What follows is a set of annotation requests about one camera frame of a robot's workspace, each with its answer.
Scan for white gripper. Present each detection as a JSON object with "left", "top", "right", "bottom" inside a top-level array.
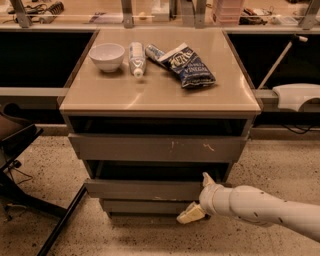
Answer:
[{"left": 177, "top": 172, "right": 233, "bottom": 224}]

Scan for grey drawer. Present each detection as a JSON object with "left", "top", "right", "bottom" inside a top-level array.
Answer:
[
  {"left": 85, "top": 161, "right": 232, "bottom": 201},
  {"left": 69, "top": 133, "right": 246, "bottom": 163},
  {"left": 100, "top": 199, "right": 189, "bottom": 214}
]

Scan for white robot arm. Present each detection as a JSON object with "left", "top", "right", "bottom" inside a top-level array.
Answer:
[{"left": 177, "top": 172, "right": 320, "bottom": 242}]

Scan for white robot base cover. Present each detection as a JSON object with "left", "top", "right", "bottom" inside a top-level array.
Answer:
[{"left": 272, "top": 83, "right": 320, "bottom": 112}]

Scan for grey top drawer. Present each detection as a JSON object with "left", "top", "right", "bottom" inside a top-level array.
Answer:
[{"left": 69, "top": 133, "right": 246, "bottom": 163}]

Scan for grey bottom drawer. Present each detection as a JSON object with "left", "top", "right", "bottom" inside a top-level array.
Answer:
[{"left": 100, "top": 199, "right": 189, "bottom": 214}]

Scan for grey drawer cabinet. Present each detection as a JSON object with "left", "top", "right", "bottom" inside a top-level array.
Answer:
[{"left": 58, "top": 27, "right": 262, "bottom": 220}]

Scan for blue vinegar chips bag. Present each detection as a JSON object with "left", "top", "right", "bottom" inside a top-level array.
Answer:
[{"left": 145, "top": 43, "right": 216, "bottom": 89}]

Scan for clear plastic water bottle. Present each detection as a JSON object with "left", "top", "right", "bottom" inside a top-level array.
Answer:
[{"left": 129, "top": 42, "right": 146, "bottom": 78}]

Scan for white bowl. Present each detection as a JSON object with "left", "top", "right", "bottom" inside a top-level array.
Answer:
[{"left": 89, "top": 43, "right": 125, "bottom": 72}]

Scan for white rod with black tip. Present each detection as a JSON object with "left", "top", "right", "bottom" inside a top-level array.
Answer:
[{"left": 258, "top": 34, "right": 308, "bottom": 89}]

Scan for pink stacked bins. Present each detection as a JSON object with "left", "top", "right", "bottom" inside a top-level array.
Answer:
[{"left": 212, "top": 0, "right": 244, "bottom": 26}]

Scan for black office chair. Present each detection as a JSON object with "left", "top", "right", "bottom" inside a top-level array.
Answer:
[{"left": 0, "top": 102, "right": 94, "bottom": 256}]

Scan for black cable on floor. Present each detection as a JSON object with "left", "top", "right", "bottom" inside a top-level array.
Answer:
[{"left": 281, "top": 123, "right": 320, "bottom": 135}]

